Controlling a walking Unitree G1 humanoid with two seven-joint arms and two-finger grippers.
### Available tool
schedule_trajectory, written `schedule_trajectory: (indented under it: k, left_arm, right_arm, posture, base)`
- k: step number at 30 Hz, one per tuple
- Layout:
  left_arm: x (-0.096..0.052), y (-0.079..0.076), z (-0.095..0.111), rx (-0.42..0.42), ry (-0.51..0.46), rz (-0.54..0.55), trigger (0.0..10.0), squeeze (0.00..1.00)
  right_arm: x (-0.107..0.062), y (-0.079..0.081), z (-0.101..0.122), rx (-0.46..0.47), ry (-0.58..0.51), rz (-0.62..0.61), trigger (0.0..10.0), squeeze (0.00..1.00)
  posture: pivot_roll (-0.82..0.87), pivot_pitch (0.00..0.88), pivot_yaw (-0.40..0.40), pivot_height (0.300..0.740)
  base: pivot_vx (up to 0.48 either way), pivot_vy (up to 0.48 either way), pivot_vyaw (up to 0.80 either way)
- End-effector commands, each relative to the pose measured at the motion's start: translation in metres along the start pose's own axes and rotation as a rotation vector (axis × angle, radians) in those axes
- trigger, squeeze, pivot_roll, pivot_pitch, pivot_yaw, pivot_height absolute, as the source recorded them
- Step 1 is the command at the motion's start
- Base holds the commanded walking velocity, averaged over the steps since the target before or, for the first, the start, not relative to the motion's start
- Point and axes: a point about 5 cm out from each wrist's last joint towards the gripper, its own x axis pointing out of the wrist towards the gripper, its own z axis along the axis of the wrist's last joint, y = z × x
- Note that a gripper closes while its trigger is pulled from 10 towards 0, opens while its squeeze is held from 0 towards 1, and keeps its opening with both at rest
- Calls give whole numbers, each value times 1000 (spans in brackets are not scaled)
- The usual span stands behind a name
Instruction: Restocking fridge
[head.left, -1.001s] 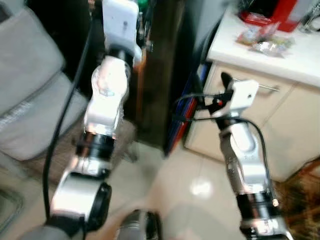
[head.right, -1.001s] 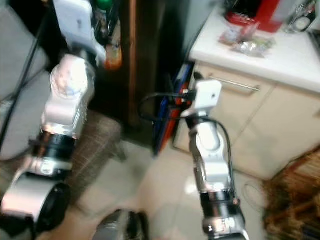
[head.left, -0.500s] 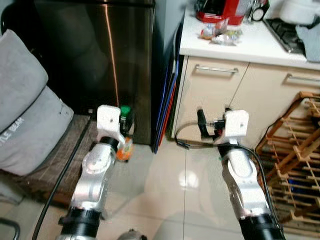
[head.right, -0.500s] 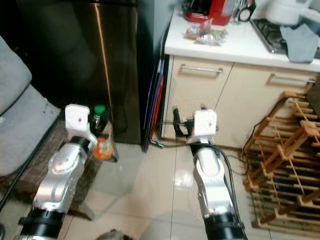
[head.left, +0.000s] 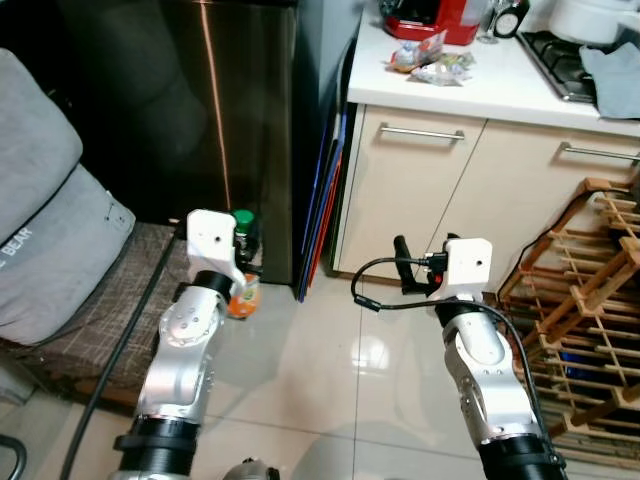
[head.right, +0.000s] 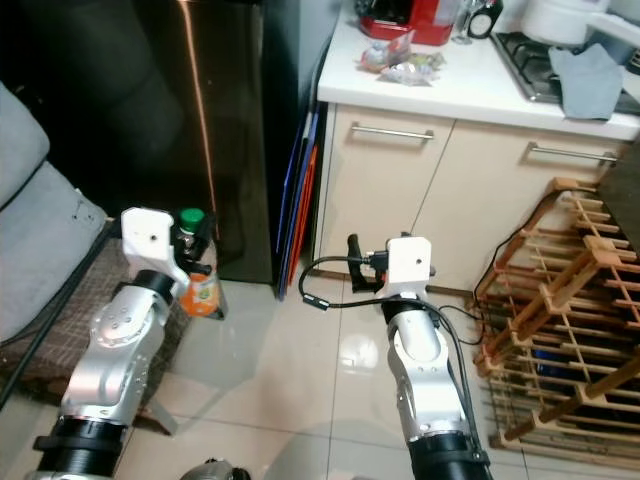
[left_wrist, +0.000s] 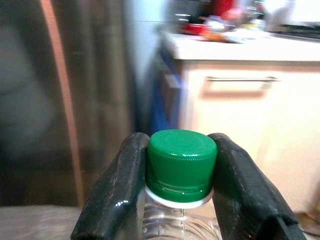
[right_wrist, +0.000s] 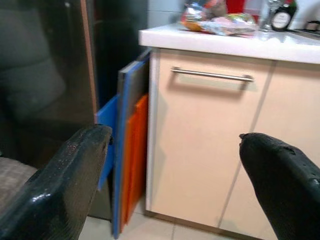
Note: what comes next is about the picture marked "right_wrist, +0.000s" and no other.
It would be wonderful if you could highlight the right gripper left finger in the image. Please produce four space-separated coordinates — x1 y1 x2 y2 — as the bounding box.
0 124 113 240

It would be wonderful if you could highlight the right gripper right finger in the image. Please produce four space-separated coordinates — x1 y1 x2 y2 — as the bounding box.
239 132 320 240

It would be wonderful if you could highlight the small blue board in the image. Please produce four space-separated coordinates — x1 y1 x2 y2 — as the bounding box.
96 94 120 193

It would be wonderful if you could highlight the orange plastic board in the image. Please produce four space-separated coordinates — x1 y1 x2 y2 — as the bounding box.
120 93 150 232

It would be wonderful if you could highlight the dark glossy door panel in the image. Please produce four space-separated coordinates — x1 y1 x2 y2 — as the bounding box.
0 0 99 171

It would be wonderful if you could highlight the grey board with blue edge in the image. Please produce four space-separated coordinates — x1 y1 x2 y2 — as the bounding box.
111 48 152 238

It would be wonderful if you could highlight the stainless steel hob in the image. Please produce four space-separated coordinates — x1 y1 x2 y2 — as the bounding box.
287 19 320 39

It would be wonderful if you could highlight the dark bottle with white label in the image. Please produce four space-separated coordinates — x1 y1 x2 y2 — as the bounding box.
270 0 299 33

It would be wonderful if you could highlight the clear glass vessel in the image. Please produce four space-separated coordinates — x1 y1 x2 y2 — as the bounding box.
259 0 279 33

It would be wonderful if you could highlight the clear multicolour snack bag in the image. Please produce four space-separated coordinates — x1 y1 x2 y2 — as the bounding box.
199 12 259 38

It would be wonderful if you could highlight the red box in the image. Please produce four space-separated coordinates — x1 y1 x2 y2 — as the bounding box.
226 0 256 16

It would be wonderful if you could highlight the orange silver snack bag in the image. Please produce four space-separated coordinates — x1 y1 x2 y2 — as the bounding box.
179 0 229 32

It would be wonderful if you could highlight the beige cabinet with bar handles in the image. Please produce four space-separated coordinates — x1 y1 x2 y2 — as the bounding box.
138 21 320 240

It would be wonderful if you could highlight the steel bar handle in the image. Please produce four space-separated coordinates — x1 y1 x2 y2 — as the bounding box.
170 66 255 91

